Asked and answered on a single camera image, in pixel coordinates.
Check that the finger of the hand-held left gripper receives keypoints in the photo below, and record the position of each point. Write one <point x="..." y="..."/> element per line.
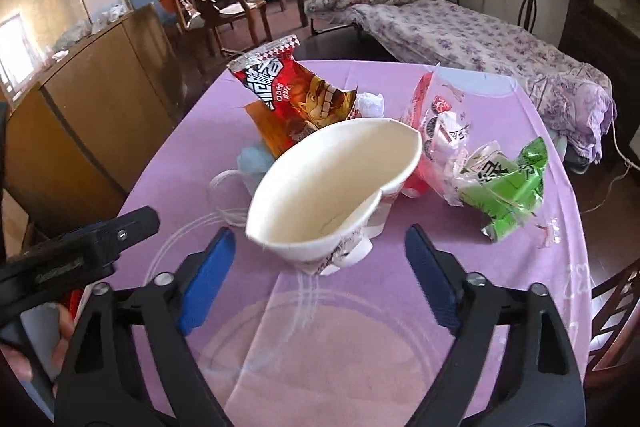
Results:
<point x="127" y="229"/>

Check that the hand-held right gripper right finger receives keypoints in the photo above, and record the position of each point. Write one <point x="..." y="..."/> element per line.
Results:
<point x="432" y="279"/>

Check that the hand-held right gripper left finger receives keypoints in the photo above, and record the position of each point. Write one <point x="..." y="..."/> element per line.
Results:
<point x="207" y="279"/>

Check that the light blue face mask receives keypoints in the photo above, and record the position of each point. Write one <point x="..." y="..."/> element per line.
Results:
<point x="255" y="162"/>

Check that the crushed white paper bowl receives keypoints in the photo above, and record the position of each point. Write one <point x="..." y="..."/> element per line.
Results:
<point x="325" y="187"/>

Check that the orange wrapper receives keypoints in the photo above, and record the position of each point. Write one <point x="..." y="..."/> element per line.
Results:
<point x="267" y="127"/>

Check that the red snack packet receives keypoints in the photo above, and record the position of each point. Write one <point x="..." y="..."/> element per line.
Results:
<point x="285" y="92"/>

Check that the person's left hand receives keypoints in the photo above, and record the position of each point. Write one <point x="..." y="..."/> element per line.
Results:
<point x="62" y="332"/>

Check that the purple tablecloth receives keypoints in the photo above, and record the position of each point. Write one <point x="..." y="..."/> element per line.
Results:
<point x="350" y="332"/>

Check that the green snack packet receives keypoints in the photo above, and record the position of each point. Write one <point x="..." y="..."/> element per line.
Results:
<point x="505" y="192"/>

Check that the wooden cabinet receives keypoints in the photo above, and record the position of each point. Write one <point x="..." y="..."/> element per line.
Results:
<point x="90" y="107"/>

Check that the red and clear plastic packet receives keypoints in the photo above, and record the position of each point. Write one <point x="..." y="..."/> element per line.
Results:
<point x="440" y="132"/>

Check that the dark wooden chair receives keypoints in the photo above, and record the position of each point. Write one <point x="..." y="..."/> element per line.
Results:
<point x="615" y="302"/>

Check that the crumpled white tissue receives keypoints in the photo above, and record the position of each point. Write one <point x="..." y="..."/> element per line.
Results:
<point x="371" y="104"/>

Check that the blue chair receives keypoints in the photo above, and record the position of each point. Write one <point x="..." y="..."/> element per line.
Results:
<point x="145" y="4"/>

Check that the carved wooden armchair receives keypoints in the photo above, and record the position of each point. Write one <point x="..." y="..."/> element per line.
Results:
<point x="200" y="2"/>

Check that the bed with floral sheet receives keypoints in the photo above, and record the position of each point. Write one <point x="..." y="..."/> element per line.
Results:
<point x="475" y="37"/>

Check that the black coat stand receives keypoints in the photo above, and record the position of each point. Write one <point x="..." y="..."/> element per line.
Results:
<point x="529" y="7"/>

